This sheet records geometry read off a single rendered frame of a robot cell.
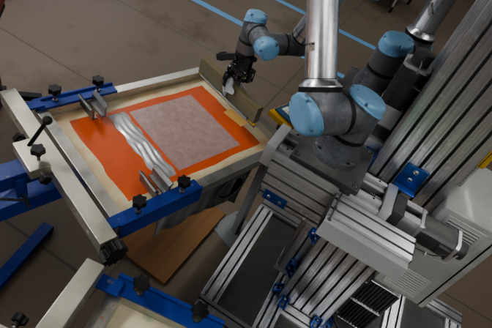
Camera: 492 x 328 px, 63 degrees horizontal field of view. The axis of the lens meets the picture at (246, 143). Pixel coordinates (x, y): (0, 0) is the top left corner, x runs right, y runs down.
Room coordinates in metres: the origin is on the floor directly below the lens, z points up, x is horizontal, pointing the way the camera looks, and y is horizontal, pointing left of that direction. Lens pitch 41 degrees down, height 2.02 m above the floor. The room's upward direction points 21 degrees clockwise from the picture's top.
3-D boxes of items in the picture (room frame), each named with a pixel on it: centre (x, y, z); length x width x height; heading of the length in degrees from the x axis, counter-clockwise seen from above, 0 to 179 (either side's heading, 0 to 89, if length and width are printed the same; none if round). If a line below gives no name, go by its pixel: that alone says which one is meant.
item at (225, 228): (1.54, -0.13, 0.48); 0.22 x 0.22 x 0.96; 56
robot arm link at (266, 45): (1.26, 0.05, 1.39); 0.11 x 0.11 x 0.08; 35
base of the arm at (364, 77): (1.48, -0.38, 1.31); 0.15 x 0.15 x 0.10
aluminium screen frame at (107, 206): (1.13, 0.28, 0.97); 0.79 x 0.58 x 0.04; 146
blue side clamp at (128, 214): (0.78, 0.18, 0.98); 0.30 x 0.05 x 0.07; 146
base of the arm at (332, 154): (1.00, -0.27, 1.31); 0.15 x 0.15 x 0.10
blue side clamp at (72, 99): (1.09, 0.64, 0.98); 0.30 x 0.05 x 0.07; 146
